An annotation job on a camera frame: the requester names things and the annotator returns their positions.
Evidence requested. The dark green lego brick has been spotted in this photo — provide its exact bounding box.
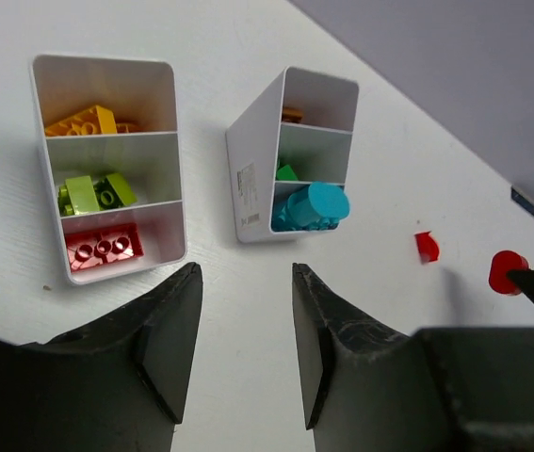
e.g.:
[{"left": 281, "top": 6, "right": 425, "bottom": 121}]
[{"left": 275, "top": 161, "right": 299, "bottom": 182}]

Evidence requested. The white sorting container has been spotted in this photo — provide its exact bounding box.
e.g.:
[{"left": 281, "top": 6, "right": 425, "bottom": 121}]
[
  {"left": 31, "top": 55, "right": 186, "bottom": 285},
  {"left": 225, "top": 66, "right": 360, "bottom": 243}
]

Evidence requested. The white left sorting container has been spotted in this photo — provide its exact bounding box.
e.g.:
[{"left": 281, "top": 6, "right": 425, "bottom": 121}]
[{"left": 31, "top": 55, "right": 186, "bottom": 285}]

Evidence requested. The white right sorting container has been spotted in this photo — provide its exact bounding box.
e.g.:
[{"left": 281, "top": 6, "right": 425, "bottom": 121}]
[{"left": 225, "top": 66, "right": 360, "bottom": 243}]

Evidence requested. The lime lego brick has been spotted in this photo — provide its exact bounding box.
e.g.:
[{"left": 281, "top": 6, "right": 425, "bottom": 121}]
[
  {"left": 57, "top": 175, "right": 100, "bottom": 217},
  {"left": 93, "top": 172, "right": 138, "bottom": 210}
]

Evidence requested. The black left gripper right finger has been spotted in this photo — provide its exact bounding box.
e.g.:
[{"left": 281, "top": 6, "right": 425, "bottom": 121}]
[{"left": 292, "top": 264, "right": 534, "bottom": 451}]

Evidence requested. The yellow long lego brick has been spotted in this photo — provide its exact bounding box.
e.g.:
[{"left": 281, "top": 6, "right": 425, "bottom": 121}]
[{"left": 44, "top": 105, "right": 118, "bottom": 137}]

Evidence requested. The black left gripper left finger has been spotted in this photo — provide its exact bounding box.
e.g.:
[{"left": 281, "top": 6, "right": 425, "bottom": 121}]
[{"left": 0, "top": 263, "right": 203, "bottom": 451}]

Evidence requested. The blue round toy piece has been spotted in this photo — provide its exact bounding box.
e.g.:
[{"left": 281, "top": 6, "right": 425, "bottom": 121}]
[{"left": 287, "top": 182, "right": 350, "bottom": 227}]

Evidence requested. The red long lego brick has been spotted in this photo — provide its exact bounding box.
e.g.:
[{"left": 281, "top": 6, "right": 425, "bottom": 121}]
[{"left": 65, "top": 223, "right": 145, "bottom": 272}]

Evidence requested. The yellow curved lego brick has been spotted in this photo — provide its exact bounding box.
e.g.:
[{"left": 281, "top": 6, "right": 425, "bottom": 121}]
[{"left": 116, "top": 121, "right": 142, "bottom": 134}]

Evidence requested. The brown long lego brick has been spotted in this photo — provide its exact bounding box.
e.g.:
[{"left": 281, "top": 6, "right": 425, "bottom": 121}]
[{"left": 282, "top": 106, "right": 304, "bottom": 123}]

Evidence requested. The small red sloped lego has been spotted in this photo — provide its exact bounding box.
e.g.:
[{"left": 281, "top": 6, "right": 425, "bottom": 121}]
[{"left": 414, "top": 231, "right": 440, "bottom": 264}]

